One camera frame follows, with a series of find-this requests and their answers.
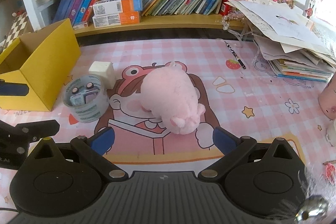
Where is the small red white box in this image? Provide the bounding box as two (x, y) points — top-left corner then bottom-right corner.
(73, 22), (89, 30)

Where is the bead string ornament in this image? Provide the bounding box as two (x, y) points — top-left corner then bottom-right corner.
(222, 11), (245, 31)

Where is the orange toothpaste box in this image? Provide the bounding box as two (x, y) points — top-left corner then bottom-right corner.
(92, 11), (141, 28)
(93, 0), (142, 16)

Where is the pink checkered desk mat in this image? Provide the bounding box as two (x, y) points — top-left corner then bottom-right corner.
(1, 39), (335, 176)

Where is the black patterned pen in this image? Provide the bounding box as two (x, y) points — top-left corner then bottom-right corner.
(224, 41), (247, 69)

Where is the white foam cube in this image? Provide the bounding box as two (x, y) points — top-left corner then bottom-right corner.
(89, 61), (116, 89)

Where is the pink plush toy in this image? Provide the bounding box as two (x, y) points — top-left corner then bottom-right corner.
(140, 63), (206, 135)

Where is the stack of papers and books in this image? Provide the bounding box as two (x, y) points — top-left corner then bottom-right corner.
(228, 0), (335, 68)

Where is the upper orange toothpaste box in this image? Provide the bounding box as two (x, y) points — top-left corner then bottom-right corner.
(93, 0), (142, 16)

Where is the small toy car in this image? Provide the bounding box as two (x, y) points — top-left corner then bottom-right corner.
(70, 82), (100, 106)

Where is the clear tape roll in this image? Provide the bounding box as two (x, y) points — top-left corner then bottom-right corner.
(62, 75), (109, 123)

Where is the yellow cardboard box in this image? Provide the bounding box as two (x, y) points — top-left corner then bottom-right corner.
(1, 19), (81, 111)

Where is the wooden shelf board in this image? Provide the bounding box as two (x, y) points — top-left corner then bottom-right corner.
(74, 13), (245, 38)

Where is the lower orange toothpaste box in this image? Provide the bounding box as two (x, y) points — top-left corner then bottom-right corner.
(92, 11), (141, 28)

